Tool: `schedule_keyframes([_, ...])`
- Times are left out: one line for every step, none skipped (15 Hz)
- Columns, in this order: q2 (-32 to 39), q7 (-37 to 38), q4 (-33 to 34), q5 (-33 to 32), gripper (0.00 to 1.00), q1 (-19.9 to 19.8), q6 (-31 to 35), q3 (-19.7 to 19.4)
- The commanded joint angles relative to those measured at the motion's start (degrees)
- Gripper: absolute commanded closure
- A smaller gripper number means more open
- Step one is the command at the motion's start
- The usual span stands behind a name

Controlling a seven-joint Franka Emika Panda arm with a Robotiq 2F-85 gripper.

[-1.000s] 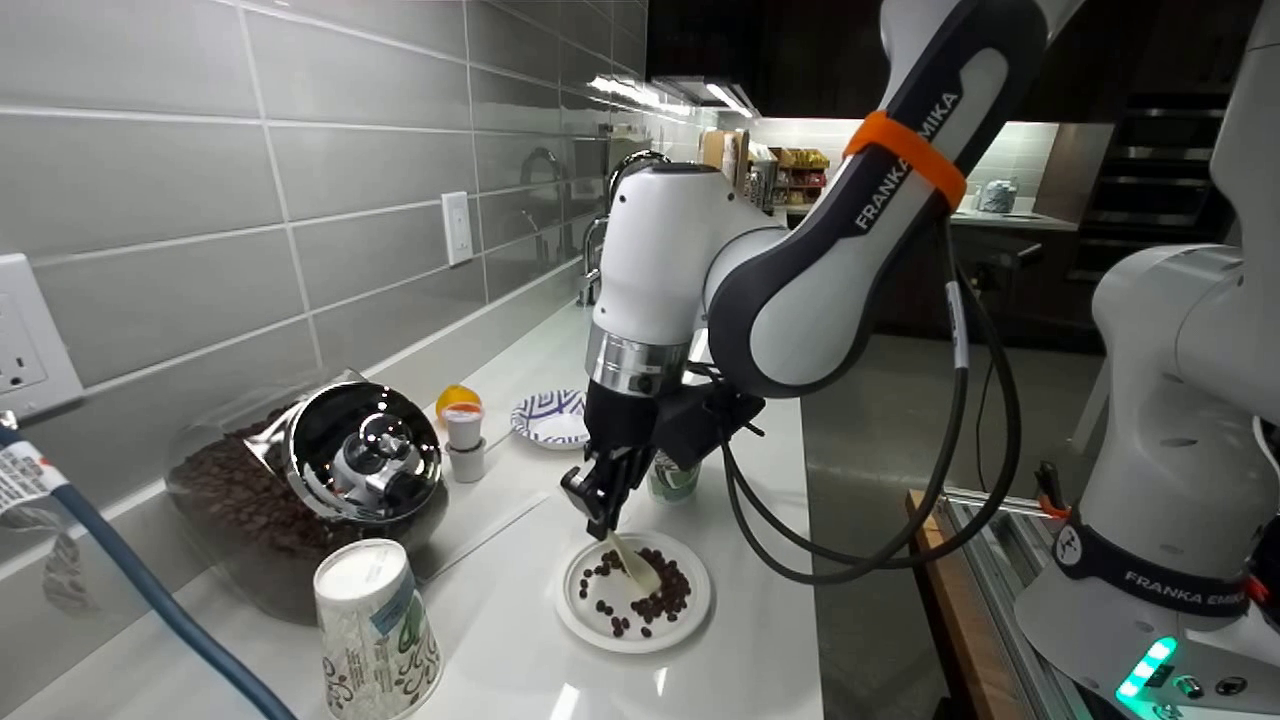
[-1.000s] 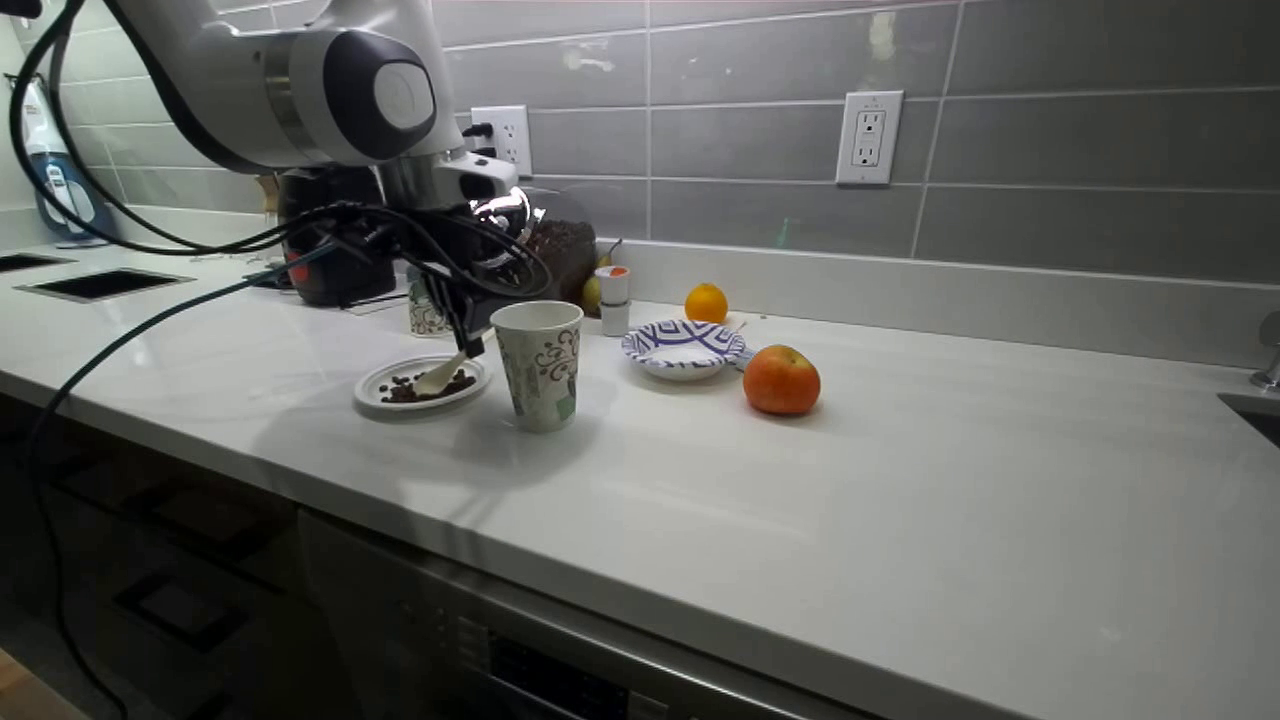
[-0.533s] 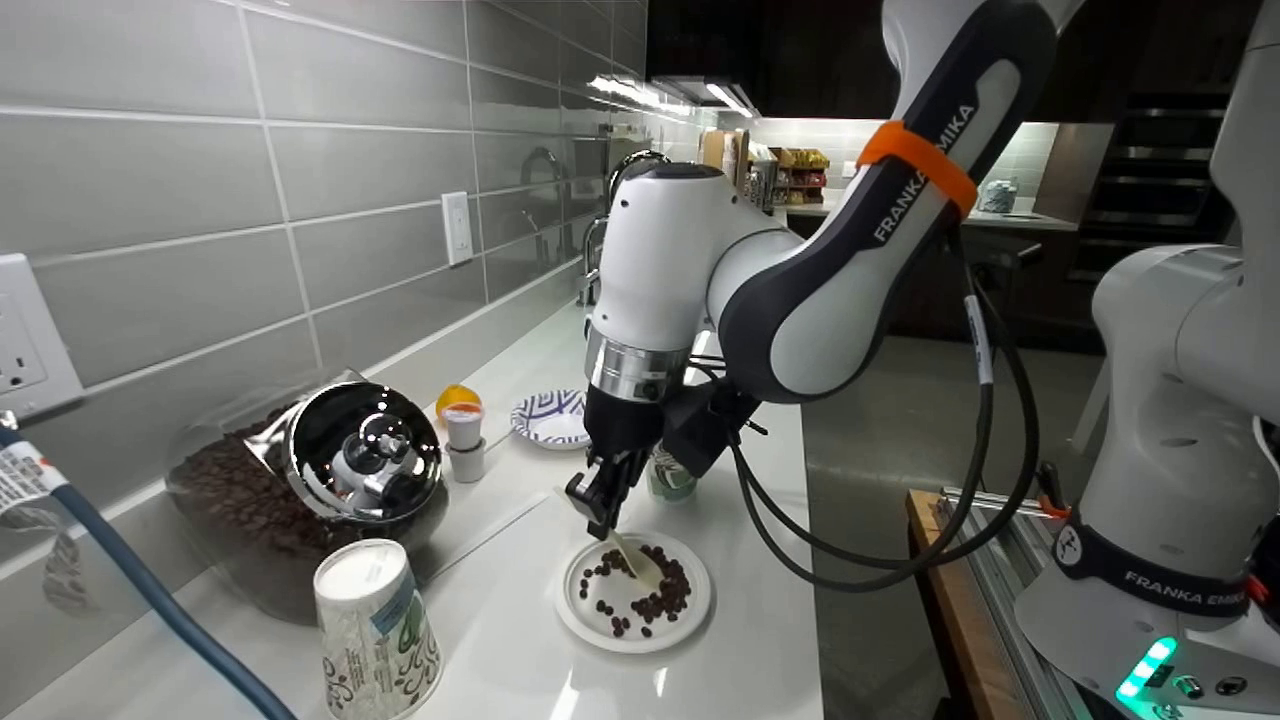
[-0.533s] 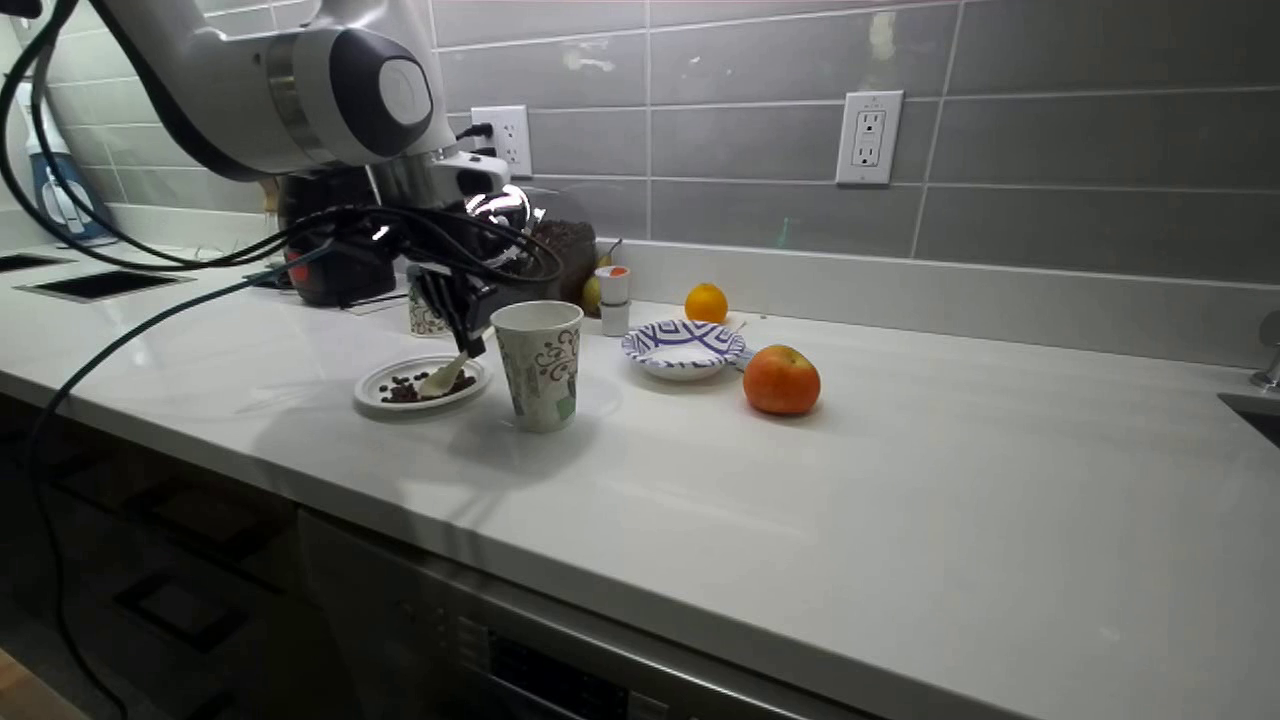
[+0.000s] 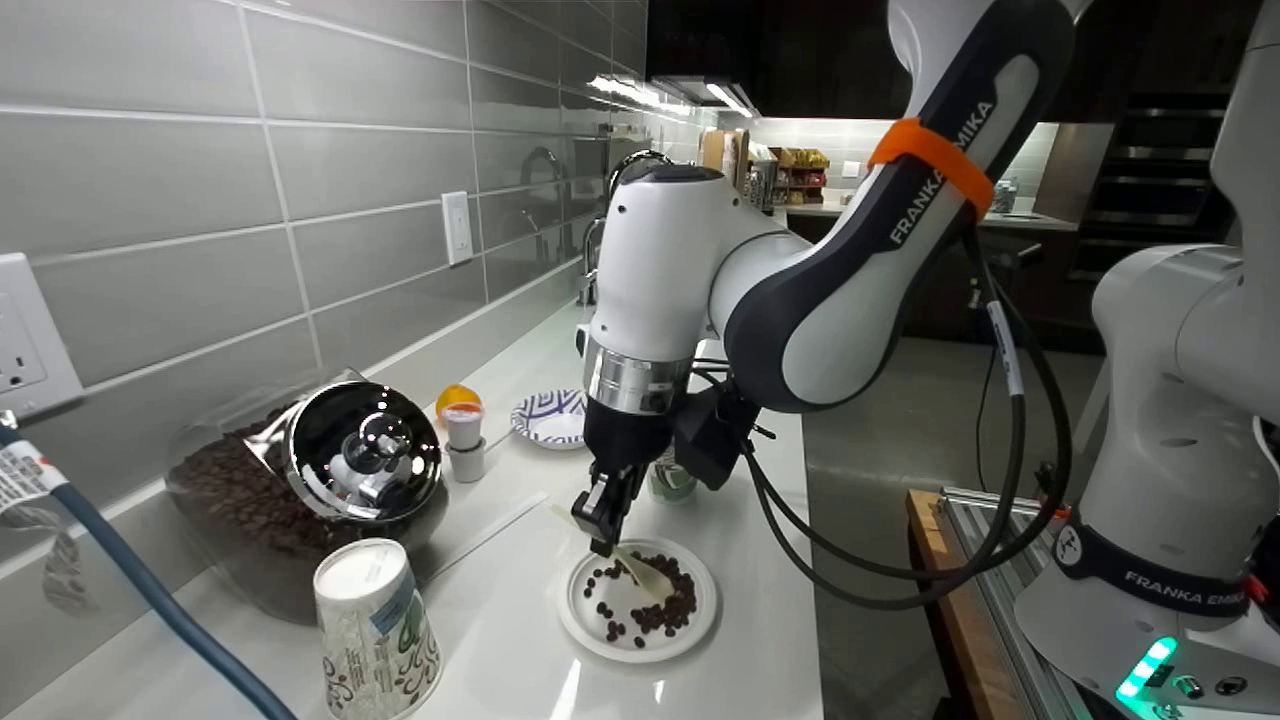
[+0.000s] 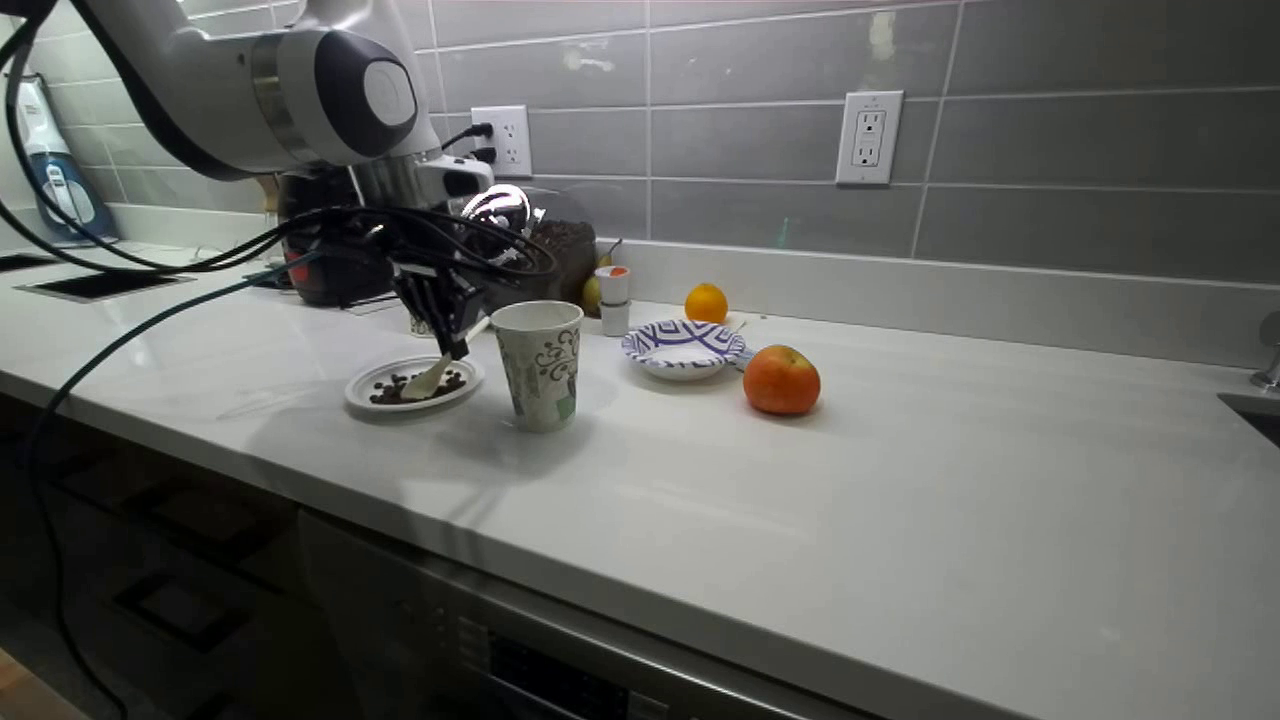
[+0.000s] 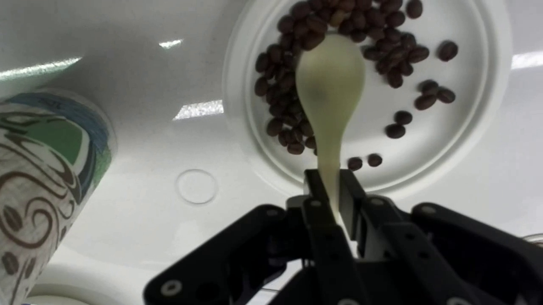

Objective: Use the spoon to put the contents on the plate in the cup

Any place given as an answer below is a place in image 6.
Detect small orange fruit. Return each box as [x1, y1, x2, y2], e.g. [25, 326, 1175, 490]
[681, 282, 732, 329]

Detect black power cable with plug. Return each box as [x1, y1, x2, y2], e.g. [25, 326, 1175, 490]
[25, 122, 499, 720]

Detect dark cabinet drawers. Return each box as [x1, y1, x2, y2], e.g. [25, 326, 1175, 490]
[0, 394, 317, 720]

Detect dark dishwasher front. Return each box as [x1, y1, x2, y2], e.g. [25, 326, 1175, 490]
[292, 512, 874, 720]

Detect white wall outlet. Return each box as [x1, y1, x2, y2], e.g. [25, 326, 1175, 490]
[830, 90, 907, 187]
[468, 99, 534, 179]

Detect silver lidded dark kettle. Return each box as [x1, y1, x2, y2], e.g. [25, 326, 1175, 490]
[455, 179, 601, 322]

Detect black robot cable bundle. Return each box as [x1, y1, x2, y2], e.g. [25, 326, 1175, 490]
[0, 6, 534, 284]

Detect blue patterned bowl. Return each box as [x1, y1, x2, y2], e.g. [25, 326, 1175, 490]
[618, 315, 751, 388]

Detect swirl patterned paper cup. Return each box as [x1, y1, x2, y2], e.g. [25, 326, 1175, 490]
[488, 295, 587, 433]

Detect small white plate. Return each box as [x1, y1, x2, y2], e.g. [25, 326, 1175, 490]
[341, 353, 488, 420]

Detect large orange red peach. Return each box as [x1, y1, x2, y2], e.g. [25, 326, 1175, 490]
[739, 340, 822, 420]

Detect black coffee grinder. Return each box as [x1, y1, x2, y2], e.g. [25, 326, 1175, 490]
[277, 167, 400, 312]

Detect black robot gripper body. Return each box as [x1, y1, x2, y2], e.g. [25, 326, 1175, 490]
[383, 204, 490, 293]

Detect dark coffee beans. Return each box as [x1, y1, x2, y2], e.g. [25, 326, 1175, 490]
[368, 373, 430, 409]

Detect blue white bottle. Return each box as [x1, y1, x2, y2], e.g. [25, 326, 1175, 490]
[2, 72, 124, 248]

